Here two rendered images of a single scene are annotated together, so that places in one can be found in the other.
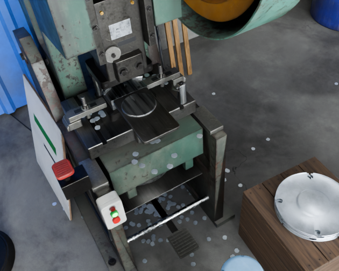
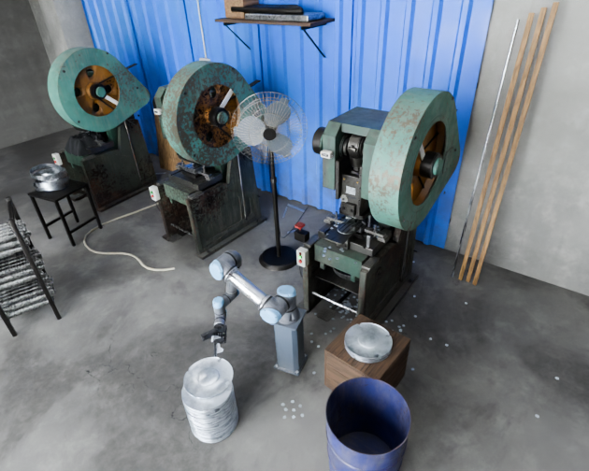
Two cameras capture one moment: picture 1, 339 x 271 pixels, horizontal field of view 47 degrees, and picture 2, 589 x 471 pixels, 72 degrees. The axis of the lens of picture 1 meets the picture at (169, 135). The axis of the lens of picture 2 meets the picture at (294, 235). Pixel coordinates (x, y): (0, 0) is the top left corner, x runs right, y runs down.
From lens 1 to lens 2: 2.04 m
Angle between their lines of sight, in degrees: 49
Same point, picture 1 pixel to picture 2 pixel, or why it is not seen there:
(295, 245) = (337, 341)
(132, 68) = (348, 209)
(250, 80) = (501, 320)
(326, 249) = (343, 354)
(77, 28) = (329, 178)
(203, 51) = (508, 283)
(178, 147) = (347, 261)
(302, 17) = not seen: outside the picture
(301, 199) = (366, 334)
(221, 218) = not seen: hidden behind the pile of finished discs
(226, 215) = not seen: hidden behind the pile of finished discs
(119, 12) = (351, 183)
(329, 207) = (369, 347)
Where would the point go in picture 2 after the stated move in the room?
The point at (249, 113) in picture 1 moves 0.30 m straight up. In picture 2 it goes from (464, 328) to (472, 298)
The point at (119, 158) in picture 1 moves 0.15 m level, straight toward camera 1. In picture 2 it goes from (323, 244) to (308, 251)
